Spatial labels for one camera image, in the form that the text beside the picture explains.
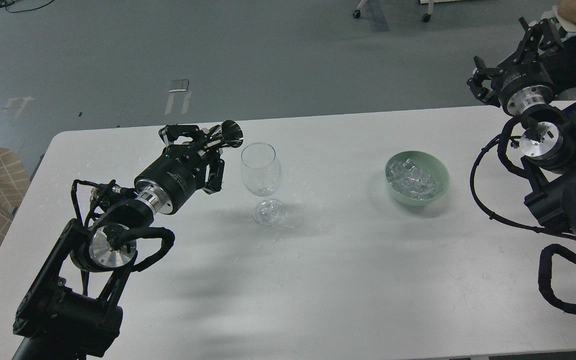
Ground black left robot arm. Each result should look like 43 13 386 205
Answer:
13 120 243 360

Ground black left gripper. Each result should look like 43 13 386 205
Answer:
134 124 226 215

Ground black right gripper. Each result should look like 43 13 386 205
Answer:
467 17 564 116

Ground clear wine glass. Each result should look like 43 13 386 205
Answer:
240 142 286 227

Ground green bowl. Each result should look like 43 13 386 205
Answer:
383 150 451 207

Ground clear ice cubes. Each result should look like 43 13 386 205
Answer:
385 158 442 200

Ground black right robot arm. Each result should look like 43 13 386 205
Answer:
467 18 576 315

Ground steel cocktail jigger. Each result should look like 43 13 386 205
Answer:
203 120 243 150

